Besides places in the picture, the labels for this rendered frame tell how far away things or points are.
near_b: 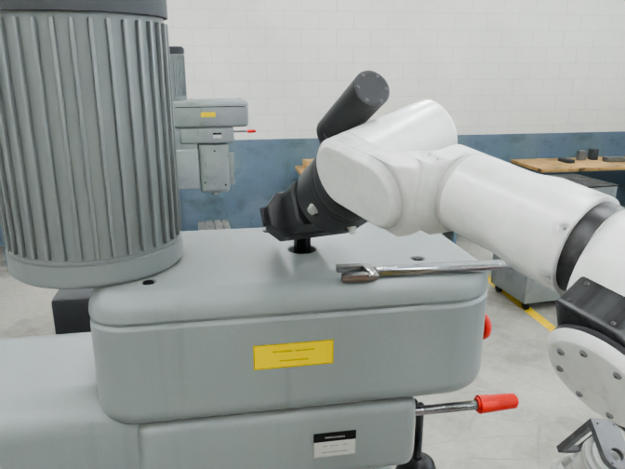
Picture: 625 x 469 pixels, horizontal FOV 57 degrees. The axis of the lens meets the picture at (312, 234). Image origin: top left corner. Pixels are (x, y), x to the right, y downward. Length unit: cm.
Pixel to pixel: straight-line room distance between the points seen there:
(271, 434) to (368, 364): 14
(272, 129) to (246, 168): 58
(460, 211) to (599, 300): 12
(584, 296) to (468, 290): 32
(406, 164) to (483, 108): 759
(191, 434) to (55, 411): 15
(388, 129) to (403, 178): 8
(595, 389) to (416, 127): 26
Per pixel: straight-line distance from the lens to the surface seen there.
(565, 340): 38
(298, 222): 64
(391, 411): 74
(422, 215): 46
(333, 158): 50
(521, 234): 40
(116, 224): 64
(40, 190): 65
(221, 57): 720
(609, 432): 83
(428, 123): 53
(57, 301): 111
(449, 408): 78
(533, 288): 542
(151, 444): 72
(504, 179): 43
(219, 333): 64
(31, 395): 75
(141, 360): 65
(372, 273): 65
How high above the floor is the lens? 212
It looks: 17 degrees down
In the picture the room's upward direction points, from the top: straight up
